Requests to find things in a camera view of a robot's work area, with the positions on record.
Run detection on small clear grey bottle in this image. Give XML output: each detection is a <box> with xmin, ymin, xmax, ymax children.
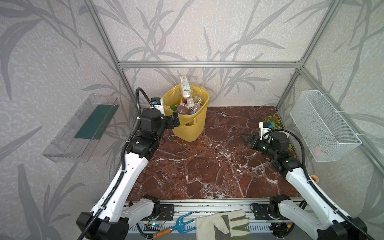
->
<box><xmin>190</xmin><ymin>96</ymin><xmax>204</xmax><ymax>115</ymax></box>

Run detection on white green label bottle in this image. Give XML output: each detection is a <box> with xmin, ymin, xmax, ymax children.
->
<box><xmin>180</xmin><ymin>76</ymin><xmax>195</xmax><ymax>109</ymax></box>

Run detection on yellow liquid bottle red label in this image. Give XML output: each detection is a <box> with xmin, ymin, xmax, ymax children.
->
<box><xmin>177</xmin><ymin>101</ymin><xmax>190</xmax><ymax>115</ymax></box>

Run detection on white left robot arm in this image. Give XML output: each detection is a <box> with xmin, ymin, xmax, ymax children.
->
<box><xmin>76</xmin><ymin>88</ymin><xmax>180</xmax><ymax>240</ymax></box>

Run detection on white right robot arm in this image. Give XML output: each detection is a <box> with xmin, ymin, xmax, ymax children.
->
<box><xmin>241</xmin><ymin>123</ymin><xmax>372</xmax><ymax>240</ymax></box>

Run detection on yellow ribbed plastic bin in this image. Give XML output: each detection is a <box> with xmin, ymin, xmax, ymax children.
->
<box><xmin>172</xmin><ymin>119</ymin><xmax>206</xmax><ymax>142</ymax></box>

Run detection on yellow bin liner bag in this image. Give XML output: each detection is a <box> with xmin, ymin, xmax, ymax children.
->
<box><xmin>163</xmin><ymin>84</ymin><xmax>211</xmax><ymax>127</ymax></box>

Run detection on potted plant red flowers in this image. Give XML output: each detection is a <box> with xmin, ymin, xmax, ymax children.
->
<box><xmin>263</xmin><ymin>114</ymin><xmax>294</xmax><ymax>151</ymax></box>

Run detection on small terracotta vase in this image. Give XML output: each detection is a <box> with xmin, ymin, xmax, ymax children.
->
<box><xmin>310</xmin><ymin>175</ymin><xmax>320</xmax><ymax>184</ymax></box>

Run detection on white green work glove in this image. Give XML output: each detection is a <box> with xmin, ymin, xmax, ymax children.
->
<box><xmin>196</xmin><ymin>210</ymin><xmax>250</xmax><ymax>240</ymax></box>

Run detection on green circuit board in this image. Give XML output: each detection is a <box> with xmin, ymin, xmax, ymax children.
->
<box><xmin>144</xmin><ymin>223</ymin><xmax>164</xmax><ymax>232</ymax></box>

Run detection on blue garden hand fork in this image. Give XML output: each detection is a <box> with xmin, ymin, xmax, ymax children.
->
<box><xmin>153</xmin><ymin>212</ymin><xmax>196</xmax><ymax>240</ymax></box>

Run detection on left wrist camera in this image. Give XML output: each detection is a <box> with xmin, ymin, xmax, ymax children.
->
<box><xmin>151</xmin><ymin>97</ymin><xmax>166</xmax><ymax>116</ymax></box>

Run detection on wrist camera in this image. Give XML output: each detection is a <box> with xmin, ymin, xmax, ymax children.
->
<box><xmin>259</xmin><ymin>122</ymin><xmax>274</xmax><ymax>142</ymax></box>
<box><xmin>151</xmin><ymin>97</ymin><xmax>166</xmax><ymax>116</ymax></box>

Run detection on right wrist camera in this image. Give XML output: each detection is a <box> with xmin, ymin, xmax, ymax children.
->
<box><xmin>259</xmin><ymin>122</ymin><xmax>274</xmax><ymax>142</ymax></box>

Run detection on white wire mesh basket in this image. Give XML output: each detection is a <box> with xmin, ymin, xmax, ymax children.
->
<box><xmin>290</xmin><ymin>90</ymin><xmax>362</xmax><ymax>163</ymax></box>

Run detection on clear wall shelf green mat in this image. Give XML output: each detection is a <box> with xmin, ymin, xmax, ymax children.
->
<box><xmin>42</xmin><ymin>94</ymin><xmax>120</xmax><ymax>163</ymax></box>

